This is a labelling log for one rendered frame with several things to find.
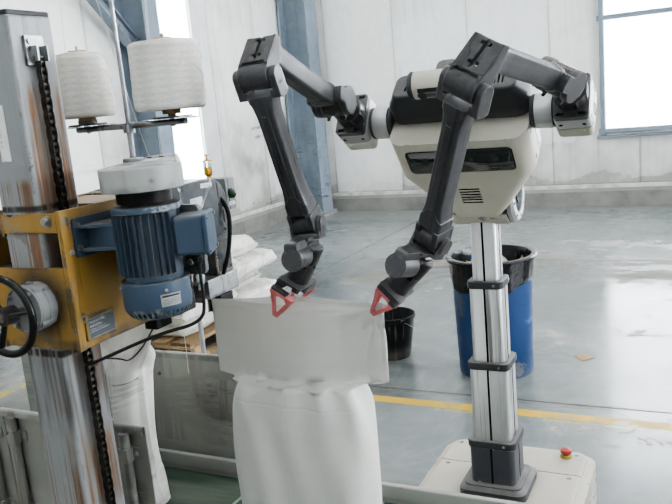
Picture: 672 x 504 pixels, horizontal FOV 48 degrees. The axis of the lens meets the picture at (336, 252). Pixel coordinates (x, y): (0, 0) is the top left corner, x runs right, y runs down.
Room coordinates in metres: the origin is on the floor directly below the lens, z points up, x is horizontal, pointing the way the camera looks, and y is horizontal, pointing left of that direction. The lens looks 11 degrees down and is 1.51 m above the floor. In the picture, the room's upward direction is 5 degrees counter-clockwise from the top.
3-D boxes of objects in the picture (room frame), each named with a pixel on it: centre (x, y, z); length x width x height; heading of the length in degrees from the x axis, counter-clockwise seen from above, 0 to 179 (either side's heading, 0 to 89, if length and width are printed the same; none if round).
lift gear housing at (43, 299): (1.62, 0.67, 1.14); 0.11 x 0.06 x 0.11; 63
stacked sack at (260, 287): (5.41, 0.74, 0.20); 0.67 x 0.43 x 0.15; 153
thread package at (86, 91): (1.91, 0.58, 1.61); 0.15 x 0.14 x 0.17; 63
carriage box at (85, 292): (1.79, 0.61, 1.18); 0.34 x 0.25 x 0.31; 153
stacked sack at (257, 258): (5.40, 0.76, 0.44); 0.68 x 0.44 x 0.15; 153
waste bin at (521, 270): (3.97, -0.82, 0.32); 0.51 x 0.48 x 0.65; 153
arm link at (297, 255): (1.82, 0.08, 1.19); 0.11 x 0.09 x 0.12; 154
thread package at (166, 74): (1.79, 0.35, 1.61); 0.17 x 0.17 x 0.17
